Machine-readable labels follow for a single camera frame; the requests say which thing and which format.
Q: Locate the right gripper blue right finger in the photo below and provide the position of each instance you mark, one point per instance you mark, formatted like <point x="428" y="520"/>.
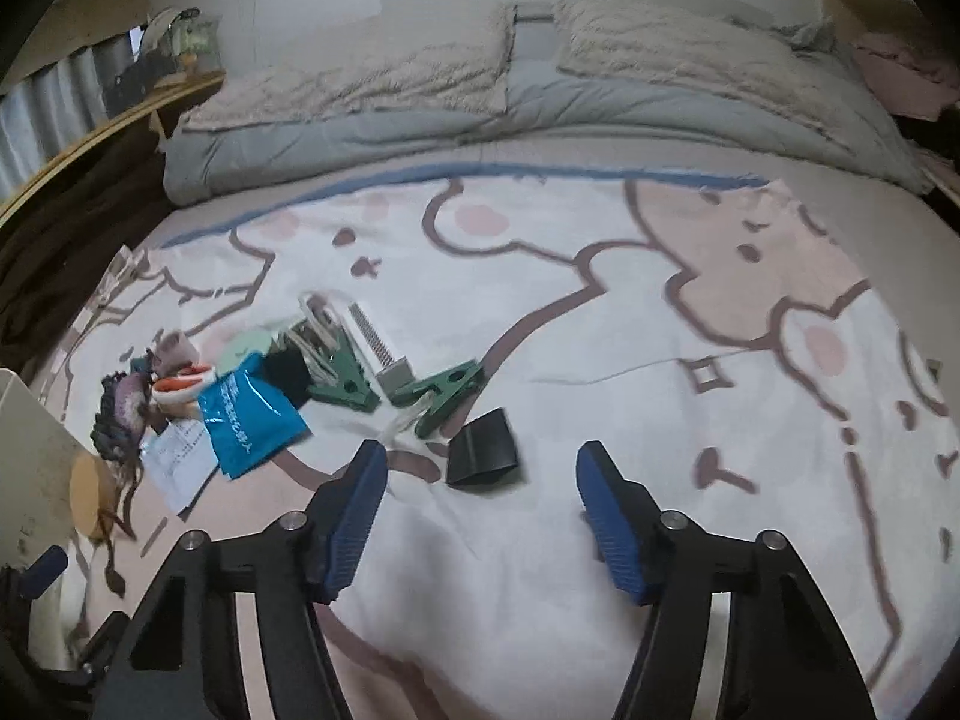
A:
<point x="786" y="656"/>

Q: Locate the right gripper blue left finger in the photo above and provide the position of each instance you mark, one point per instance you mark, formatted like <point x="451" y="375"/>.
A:
<point x="180" y="657"/>

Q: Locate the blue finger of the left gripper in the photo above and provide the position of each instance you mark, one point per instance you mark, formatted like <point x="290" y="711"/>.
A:
<point x="39" y="576"/>

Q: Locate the round wooden lid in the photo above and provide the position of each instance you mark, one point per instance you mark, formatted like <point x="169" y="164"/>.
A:
<point x="93" y="496"/>

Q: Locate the crocheted blue brown yarn piece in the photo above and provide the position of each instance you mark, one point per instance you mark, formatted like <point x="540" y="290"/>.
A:
<point x="118" y="429"/>

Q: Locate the white cardboard shoe box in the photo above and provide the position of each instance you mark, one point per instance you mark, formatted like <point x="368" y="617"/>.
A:
<point x="36" y="456"/>

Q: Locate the white paper sachet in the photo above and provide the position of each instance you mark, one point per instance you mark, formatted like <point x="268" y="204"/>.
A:
<point x="179" y="461"/>

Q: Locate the blue foil packet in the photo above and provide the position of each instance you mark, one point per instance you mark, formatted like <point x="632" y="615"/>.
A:
<point x="248" y="418"/>

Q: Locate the white tape roll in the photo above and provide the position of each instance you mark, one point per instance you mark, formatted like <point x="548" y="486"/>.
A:
<point x="172" y="353"/>

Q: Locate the cartoon print blanket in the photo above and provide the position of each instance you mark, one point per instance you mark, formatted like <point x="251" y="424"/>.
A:
<point x="780" y="352"/>

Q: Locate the mint green round case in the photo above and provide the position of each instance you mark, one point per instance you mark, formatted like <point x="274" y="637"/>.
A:
<point x="255" y="341"/>

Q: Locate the dark brown folded blanket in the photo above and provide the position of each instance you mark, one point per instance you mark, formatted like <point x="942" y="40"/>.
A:
<point x="56" y="248"/>

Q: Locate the black small box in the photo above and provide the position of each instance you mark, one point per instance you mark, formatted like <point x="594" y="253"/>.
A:
<point x="483" y="453"/>

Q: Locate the green plastic clip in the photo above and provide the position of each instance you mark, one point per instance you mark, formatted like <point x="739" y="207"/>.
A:
<point x="444" y="391"/>

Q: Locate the grey curtain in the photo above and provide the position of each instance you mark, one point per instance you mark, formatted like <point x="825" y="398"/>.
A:
<point x="55" y="107"/>

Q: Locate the wooden shelf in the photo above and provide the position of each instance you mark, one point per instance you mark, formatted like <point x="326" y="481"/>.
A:
<point x="164" y="96"/>

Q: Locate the white cap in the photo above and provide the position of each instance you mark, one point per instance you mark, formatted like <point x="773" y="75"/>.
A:
<point x="160" y="23"/>

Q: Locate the pink clothes pile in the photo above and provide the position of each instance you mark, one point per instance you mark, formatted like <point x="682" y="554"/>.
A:
<point x="912" y="80"/>

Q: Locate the grey duvet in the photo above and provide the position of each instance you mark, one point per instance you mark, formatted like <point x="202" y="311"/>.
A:
<point x="544" y="99"/>

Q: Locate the right beige quilted pillow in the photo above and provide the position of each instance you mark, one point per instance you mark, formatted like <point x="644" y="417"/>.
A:
<point x="670" y="46"/>

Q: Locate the beige quilted pillow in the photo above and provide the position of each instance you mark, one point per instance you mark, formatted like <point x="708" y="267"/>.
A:
<point x="670" y="46"/>
<point x="457" y="62"/>

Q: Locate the left beige quilted pillow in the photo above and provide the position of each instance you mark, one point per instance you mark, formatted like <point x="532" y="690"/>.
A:
<point x="457" y="62"/>

